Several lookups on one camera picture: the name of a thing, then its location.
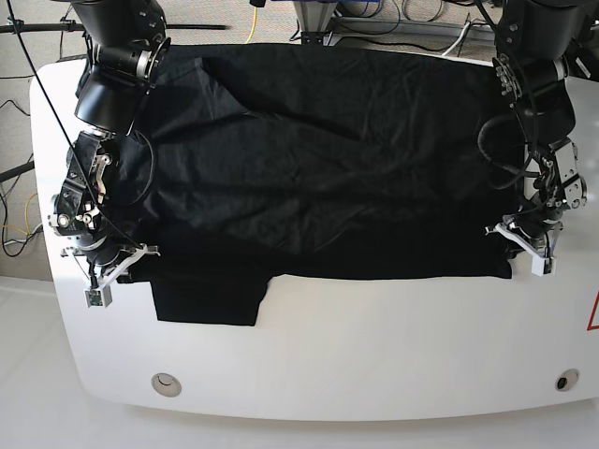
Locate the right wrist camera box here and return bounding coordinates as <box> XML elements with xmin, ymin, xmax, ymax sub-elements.
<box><xmin>84</xmin><ymin>286</ymin><xmax>112</xmax><ymax>308</ymax></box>

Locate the yellow cable at top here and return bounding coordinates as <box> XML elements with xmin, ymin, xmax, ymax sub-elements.
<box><xmin>245</xmin><ymin>4</ymin><xmax>259</xmax><ymax>44</ymax></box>

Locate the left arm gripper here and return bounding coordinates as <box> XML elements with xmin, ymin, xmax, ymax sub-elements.
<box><xmin>485</xmin><ymin>212</ymin><xmax>563</xmax><ymax>271</ymax></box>

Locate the yellow cable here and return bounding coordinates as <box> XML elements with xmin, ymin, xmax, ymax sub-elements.
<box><xmin>1</xmin><ymin>192</ymin><xmax>43</xmax><ymax>238</ymax></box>
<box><xmin>245</xmin><ymin>4</ymin><xmax>259</xmax><ymax>44</ymax></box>

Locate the yellow cable at left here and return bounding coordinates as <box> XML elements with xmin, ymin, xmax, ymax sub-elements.
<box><xmin>1</xmin><ymin>192</ymin><xmax>43</xmax><ymax>238</ymax></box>

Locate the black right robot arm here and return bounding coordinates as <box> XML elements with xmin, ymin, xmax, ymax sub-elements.
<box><xmin>49</xmin><ymin>0</ymin><xmax>170</xmax><ymax>293</ymax></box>

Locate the table grommet hole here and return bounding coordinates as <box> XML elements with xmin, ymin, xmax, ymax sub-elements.
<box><xmin>151</xmin><ymin>373</ymin><xmax>182</xmax><ymax>398</ymax></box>
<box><xmin>555</xmin><ymin>369</ymin><xmax>580</xmax><ymax>392</ymax></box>

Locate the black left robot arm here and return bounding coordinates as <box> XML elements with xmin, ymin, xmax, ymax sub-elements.
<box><xmin>475</xmin><ymin>1</ymin><xmax>587</xmax><ymax>276</ymax></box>

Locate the red triangle warning sticker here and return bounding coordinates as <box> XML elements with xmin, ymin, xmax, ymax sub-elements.
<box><xmin>587</xmin><ymin>294</ymin><xmax>599</xmax><ymax>331</ymax></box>

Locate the grey aluminium frame post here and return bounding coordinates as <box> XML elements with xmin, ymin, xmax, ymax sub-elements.
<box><xmin>292</xmin><ymin>1</ymin><xmax>338</xmax><ymax>46</ymax></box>

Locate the right table grommet hole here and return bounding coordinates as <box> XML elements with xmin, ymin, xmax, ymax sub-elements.
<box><xmin>555</xmin><ymin>369</ymin><xmax>580</xmax><ymax>392</ymax></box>

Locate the black looping cable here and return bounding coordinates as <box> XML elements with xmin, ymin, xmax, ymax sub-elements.
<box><xmin>475</xmin><ymin>114</ymin><xmax>544</xmax><ymax>191</ymax></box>

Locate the black tripod bar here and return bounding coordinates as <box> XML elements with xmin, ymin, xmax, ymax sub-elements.
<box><xmin>0</xmin><ymin>20</ymin><xmax>229</xmax><ymax>35</ymax></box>

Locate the left table grommet hole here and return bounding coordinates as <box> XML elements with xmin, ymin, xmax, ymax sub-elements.
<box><xmin>151</xmin><ymin>373</ymin><xmax>182</xmax><ymax>398</ymax></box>

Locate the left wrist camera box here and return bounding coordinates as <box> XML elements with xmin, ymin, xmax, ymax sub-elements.
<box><xmin>531</xmin><ymin>255</ymin><xmax>556</xmax><ymax>277</ymax></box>

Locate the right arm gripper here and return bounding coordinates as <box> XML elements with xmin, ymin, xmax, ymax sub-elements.
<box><xmin>60</xmin><ymin>236</ymin><xmax>160</xmax><ymax>288</ymax></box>

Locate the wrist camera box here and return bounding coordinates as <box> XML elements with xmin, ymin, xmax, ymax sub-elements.
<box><xmin>531</xmin><ymin>255</ymin><xmax>556</xmax><ymax>277</ymax></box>
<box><xmin>84</xmin><ymin>286</ymin><xmax>112</xmax><ymax>308</ymax></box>

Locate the black T-shirt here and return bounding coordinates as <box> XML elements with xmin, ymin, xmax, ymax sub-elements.
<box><xmin>105</xmin><ymin>44</ymin><xmax>518</xmax><ymax>326</ymax></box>

